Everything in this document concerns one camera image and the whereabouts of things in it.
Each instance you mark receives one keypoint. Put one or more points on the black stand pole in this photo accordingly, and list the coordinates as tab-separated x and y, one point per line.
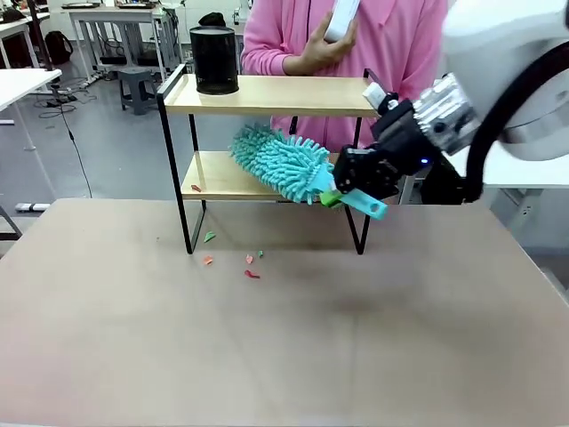
41	35

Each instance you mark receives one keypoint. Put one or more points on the white floor power strip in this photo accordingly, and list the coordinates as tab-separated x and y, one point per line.
33	207

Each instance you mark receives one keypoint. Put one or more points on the large white table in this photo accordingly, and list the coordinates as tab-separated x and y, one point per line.
524	175

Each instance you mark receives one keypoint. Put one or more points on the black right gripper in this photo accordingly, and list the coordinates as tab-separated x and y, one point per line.
400	133

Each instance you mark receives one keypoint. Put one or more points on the orange paper scrap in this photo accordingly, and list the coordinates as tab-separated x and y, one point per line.
207	260

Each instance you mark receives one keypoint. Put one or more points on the teal chenille duster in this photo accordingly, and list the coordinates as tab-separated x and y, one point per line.
275	160

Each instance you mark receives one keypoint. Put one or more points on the two-tier wooden metal shelf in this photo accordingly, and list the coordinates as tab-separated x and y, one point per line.
275	100

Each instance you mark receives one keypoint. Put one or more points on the pink sleeved right forearm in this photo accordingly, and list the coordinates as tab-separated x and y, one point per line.
271	60

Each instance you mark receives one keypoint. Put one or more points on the black office chair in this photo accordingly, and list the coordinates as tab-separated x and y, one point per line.
442	184

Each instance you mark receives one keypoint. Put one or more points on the white rectangular box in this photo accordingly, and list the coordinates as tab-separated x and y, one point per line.
340	20

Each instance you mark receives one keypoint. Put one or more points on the person's right hand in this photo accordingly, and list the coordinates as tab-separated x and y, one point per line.
324	51

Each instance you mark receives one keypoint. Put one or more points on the white desk with dark panel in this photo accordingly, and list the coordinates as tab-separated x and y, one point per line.
18	40

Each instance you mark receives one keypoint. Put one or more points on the black backpack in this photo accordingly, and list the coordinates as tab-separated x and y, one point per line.
58	46

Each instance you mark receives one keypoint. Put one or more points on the grey plastic stool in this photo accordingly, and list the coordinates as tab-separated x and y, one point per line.
138	84

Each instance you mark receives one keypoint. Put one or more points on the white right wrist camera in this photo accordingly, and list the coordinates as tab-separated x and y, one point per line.
373	94

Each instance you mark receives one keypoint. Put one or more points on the black bag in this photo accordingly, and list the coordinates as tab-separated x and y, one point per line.
211	20

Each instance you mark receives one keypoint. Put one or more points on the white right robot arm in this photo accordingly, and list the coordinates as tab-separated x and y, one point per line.
511	26

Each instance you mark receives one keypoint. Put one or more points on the white side table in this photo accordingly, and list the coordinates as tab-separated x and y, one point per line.
22	82

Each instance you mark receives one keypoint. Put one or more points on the black mesh bin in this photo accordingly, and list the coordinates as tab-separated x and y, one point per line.
213	62

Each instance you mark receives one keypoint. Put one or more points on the person in pink hoodie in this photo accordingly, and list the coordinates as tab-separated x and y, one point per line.
400	44

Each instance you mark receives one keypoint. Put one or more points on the white workbench table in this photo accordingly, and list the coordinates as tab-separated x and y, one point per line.
111	15

